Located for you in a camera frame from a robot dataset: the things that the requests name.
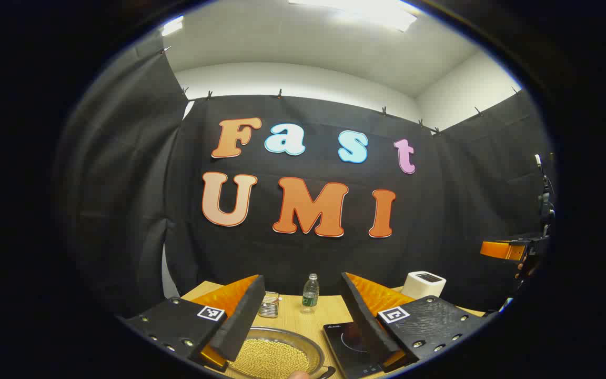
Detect white toaster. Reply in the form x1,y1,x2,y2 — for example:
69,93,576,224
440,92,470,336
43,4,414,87
401,271,447,301

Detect steel pot with black handles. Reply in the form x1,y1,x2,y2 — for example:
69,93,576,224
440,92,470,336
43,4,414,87
227,326,336,379

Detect pile of yellow soybeans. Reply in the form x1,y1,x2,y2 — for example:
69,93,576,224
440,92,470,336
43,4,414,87
229,338,311,378

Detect metal wire basket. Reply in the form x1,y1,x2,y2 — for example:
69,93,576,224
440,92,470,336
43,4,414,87
258,291,281,318

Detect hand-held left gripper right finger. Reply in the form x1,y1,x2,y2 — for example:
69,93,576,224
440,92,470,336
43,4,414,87
341,272,493,374

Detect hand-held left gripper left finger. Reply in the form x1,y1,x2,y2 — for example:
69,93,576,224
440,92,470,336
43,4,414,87
124,274,267,373

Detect black induction cooktop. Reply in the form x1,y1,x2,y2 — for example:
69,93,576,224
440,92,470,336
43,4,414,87
323,321,388,379

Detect black backdrop cloth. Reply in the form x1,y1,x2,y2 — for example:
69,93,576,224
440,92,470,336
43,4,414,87
53,32,559,322

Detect ceiling light panel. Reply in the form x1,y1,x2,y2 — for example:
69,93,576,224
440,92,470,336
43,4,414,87
161,16,184,36
288,0,418,32

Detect clear plastic water bottle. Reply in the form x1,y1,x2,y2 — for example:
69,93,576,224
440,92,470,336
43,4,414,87
302,273,320,314

